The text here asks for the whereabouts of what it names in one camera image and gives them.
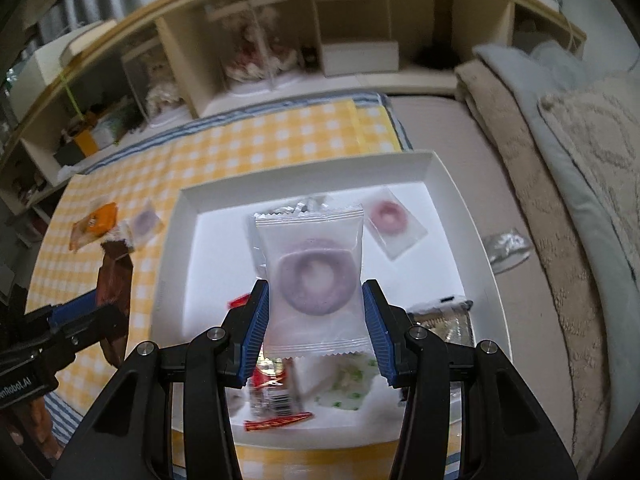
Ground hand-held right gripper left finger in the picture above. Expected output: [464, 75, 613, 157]
[52, 280, 271, 480]

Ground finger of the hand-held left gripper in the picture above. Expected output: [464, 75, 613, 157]
[25, 288, 101, 329]
[52, 306, 126, 356]

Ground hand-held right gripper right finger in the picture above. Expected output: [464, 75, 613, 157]
[361, 280, 578, 480]

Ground dark brown snack packet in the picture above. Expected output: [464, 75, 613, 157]
[97, 240, 136, 367]

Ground purple donut packet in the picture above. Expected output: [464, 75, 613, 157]
[254, 204, 368, 361]
[131, 200, 165, 248]

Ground white cardboard box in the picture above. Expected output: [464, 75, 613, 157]
[150, 149, 513, 448]

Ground person's left hand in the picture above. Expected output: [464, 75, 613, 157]
[0, 399, 64, 466]

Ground white green snack packet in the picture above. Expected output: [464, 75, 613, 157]
[315, 355, 381, 411]

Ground silver black snack packet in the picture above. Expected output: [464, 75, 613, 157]
[405, 296, 476, 346]

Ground red clear snack packet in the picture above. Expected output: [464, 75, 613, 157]
[227, 294, 315, 433]

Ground small white packet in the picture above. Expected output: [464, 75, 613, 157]
[104, 225, 136, 254]

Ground orange snack packet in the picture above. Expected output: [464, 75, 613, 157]
[70, 202, 121, 251]

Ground pink donut packet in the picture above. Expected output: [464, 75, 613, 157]
[364, 187, 428, 261]

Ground brown cookie clear packet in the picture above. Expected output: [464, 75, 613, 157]
[248, 195, 333, 281]

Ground silver foil packet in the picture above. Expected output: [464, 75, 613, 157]
[482, 227, 533, 274]

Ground orange box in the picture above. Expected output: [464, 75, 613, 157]
[72, 127, 99, 157]

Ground yellow checked cloth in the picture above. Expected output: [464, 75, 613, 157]
[30, 97, 461, 480]

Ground beige towel blanket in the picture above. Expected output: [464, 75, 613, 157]
[454, 60, 613, 466]

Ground grey mattress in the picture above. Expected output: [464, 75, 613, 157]
[387, 94, 576, 480]

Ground small clear doll display case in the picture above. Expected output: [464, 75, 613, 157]
[120, 42, 193, 123]

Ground white appliance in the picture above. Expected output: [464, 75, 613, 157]
[32, 20, 118, 86]

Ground white box stand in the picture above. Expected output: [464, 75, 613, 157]
[312, 0, 401, 77]

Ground large clear doll display case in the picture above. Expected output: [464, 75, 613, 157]
[205, 0, 303, 91]

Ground cream fluffy blanket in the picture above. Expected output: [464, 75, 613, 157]
[537, 72, 640, 261]

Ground wooden shelf unit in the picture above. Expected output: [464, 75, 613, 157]
[0, 0, 588, 216]

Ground green cord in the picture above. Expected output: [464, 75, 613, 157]
[57, 67, 86, 124]

